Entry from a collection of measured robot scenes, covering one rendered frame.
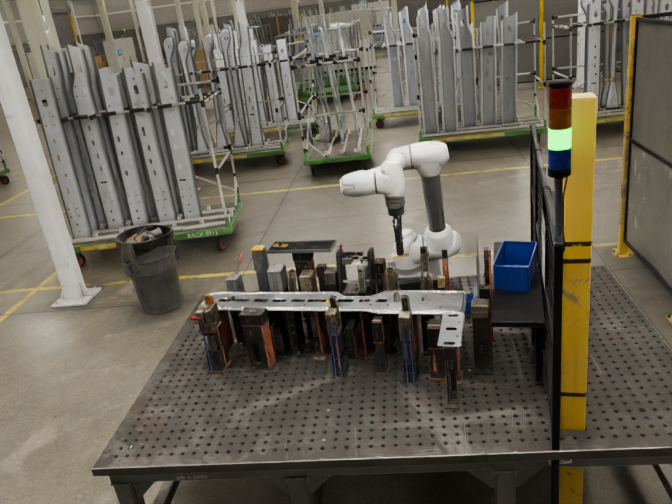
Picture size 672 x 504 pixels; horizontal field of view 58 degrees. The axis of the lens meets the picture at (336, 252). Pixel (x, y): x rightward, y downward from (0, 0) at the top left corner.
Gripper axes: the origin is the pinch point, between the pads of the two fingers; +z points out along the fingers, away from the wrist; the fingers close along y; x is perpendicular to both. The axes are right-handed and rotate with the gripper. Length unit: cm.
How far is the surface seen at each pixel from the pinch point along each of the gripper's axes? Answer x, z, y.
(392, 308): -5.4, 28.5, 7.4
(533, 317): 57, 26, 23
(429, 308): 12.2, 28.5, 8.0
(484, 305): 37.3, 22.7, 16.9
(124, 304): -292, 128, -194
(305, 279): -53, 22, -15
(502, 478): 41, 74, 67
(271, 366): -68, 55, 16
